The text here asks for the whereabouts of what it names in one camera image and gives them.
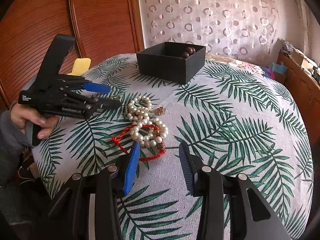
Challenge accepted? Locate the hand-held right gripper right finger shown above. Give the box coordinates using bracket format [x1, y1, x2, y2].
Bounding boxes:
[179, 141, 292, 240]

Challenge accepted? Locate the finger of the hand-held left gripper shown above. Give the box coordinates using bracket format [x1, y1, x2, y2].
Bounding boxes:
[82, 83, 112, 94]
[84, 97, 123, 111]

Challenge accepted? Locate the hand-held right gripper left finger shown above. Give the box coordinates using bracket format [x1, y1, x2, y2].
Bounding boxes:
[47, 142, 141, 240]

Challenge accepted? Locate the red string bracelet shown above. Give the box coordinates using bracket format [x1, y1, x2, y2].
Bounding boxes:
[112, 124, 167, 162]

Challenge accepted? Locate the white pearl necklace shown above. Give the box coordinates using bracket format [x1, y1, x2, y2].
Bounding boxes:
[127, 96, 169, 148]

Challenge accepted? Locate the black cardboard box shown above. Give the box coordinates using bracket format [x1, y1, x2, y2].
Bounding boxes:
[136, 42, 206, 84]

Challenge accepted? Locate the brown bead bracelet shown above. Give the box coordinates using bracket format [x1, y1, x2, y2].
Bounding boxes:
[180, 47, 197, 59]

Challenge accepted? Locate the person's left forearm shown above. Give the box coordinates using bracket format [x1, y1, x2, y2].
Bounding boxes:
[0, 110, 33, 185]

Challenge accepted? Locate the person's left hand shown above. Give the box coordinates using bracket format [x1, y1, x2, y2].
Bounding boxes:
[10, 102, 59, 140]

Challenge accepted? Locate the yellow plush toy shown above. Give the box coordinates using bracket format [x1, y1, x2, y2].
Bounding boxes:
[66, 58, 92, 77]

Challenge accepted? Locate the leaf print cloth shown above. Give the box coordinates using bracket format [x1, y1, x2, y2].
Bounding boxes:
[20, 52, 314, 240]

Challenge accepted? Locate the wooden wardrobe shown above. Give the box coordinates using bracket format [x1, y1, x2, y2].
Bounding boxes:
[0, 0, 145, 110]

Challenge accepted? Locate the floral blanket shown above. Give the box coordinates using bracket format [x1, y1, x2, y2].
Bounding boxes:
[205, 52, 270, 77]

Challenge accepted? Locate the dark blue blanket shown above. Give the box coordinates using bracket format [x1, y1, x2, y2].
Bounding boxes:
[262, 67, 275, 79]

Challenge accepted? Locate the circle pattern curtain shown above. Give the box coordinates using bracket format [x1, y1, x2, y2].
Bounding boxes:
[136, 0, 280, 62]

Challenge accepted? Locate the blue cloth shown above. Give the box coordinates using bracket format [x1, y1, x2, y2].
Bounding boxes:
[271, 62, 287, 75]

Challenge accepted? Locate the wooden cabinet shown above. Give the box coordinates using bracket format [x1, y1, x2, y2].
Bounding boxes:
[276, 51, 320, 140]

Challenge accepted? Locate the patterned bag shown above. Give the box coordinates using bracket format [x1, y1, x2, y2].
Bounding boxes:
[280, 39, 298, 55]

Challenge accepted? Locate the open cardboard box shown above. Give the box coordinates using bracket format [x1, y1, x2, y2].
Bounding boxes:
[292, 47, 315, 70]

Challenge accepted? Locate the white window curtain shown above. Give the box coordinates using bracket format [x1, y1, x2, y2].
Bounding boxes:
[287, 0, 310, 45]

